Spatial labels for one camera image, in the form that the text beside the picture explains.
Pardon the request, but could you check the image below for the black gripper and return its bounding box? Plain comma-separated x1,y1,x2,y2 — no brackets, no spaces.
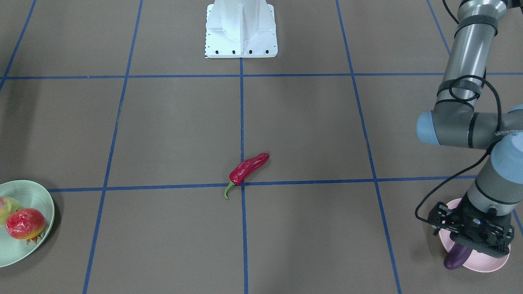
427,198,514,258

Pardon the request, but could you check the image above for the purple eggplant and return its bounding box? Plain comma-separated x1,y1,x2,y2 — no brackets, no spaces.
443,243,473,270

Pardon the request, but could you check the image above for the red chili pepper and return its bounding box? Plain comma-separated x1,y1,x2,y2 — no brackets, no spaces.
224,153,270,200

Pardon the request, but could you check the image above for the red pomegranate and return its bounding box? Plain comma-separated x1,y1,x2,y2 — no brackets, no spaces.
5,208,46,245

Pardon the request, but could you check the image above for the yellow green mango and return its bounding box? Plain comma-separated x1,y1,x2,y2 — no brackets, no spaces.
0,196,22,226

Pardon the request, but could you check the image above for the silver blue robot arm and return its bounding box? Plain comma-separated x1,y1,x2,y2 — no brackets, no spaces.
415,0,522,258

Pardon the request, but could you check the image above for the green plate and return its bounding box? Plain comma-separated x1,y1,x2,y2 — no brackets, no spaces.
0,180,55,267

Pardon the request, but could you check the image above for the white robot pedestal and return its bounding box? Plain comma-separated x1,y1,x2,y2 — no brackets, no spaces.
204,0,278,58

